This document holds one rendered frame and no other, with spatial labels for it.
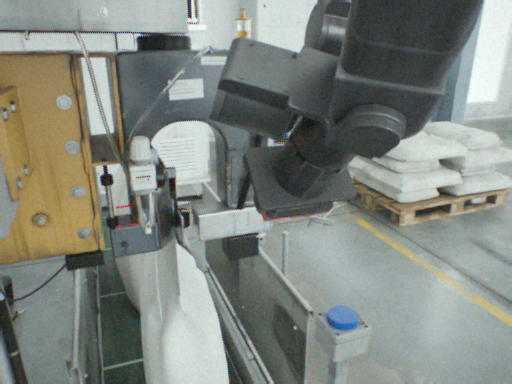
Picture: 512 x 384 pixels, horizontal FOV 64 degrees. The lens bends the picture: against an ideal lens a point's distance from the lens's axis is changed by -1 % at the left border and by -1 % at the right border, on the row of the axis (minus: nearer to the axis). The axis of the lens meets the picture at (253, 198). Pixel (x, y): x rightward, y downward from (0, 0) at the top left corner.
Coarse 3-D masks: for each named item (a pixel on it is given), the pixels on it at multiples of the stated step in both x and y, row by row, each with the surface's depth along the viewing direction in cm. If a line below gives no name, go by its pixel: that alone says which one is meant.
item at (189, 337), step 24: (144, 264) 105; (168, 264) 91; (192, 264) 103; (144, 288) 98; (168, 288) 88; (192, 288) 91; (144, 312) 92; (168, 312) 83; (192, 312) 83; (144, 336) 93; (168, 336) 80; (192, 336) 82; (216, 336) 83; (144, 360) 96; (168, 360) 79; (192, 360) 81; (216, 360) 82
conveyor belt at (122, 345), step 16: (112, 256) 198; (112, 272) 184; (112, 288) 172; (112, 304) 162; (128, 304) 162; (112, 320) 153; (128, 320) 153; (112, 336) 144; (128, 336) 145; (112, 352) 137; (128, 352) 137; (112, 368) 130; (128, 368) 130
